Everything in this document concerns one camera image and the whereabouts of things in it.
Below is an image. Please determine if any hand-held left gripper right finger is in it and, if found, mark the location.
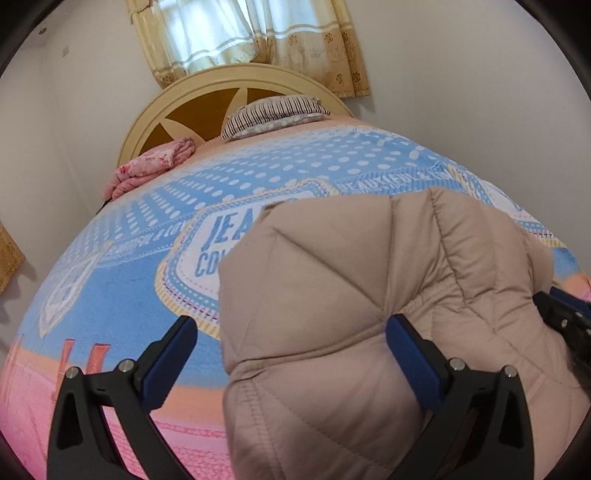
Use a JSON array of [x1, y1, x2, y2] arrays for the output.
[[385, 314, 536, 480]]

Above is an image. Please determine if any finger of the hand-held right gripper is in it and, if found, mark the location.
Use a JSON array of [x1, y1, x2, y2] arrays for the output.
[[532, 286, 591, 366]]

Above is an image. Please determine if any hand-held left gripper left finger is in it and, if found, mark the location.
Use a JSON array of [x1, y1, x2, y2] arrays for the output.
[[46, 316, 199, 480]]

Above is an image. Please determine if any beige puffer jacket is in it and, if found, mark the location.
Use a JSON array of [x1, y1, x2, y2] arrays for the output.
[[218, 186, 583, 480]]

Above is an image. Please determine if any blue and pink printed blanket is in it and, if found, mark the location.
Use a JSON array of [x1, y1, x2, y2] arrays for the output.
[[0, 122, 591, 480]]

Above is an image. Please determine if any gold and white window curtain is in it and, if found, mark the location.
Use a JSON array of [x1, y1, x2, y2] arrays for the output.
[[126, 0, 372, 99], [0, 222, 26, 292]]

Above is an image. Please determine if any pink floral folded quilt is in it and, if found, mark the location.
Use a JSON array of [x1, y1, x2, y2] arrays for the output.
[[105, 137, 199, 201]]

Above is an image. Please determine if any striped pillow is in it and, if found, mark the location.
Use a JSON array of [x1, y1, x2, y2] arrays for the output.
[[221, 95, 331, 141]]

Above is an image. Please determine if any cream arched wooden headboard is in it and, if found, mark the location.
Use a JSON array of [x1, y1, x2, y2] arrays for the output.
[[117, 65, 356, 169]]

